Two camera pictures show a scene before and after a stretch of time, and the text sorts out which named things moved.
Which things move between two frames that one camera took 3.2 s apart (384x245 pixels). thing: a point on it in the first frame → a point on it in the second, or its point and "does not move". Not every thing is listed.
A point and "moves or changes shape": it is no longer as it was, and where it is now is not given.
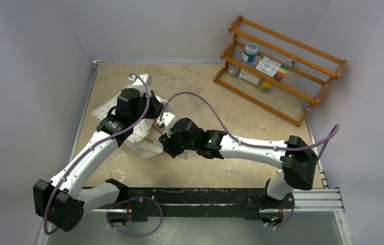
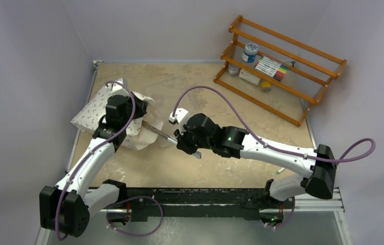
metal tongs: (183, 154) → (166, 136)
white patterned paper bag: (138, 143) moves or changes shape
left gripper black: (157, 106) → (141, 106)
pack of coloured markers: (272, 68) does not move
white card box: (249, 76) does not move
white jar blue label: (250, 52) does not move
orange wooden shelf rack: (281, 76) does not move
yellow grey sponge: (266, 86) does not move
